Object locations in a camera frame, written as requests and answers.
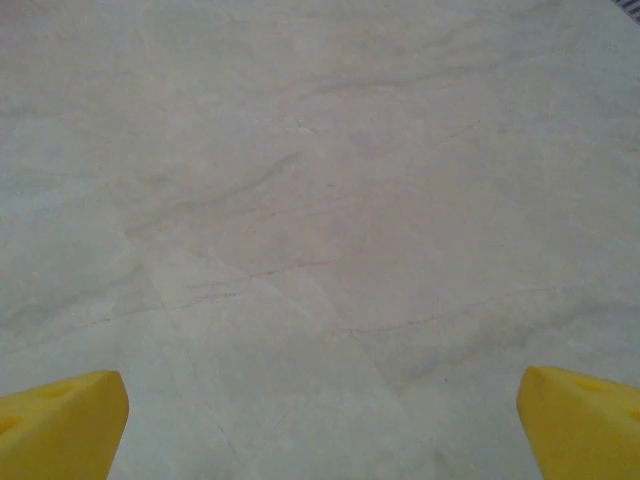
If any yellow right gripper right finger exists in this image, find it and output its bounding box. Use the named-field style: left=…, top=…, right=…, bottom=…
left=516, top=365, right=640, bottom=480

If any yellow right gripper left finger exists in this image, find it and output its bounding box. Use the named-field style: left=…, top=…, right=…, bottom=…
left=0, top=369, right=130, bottom=480

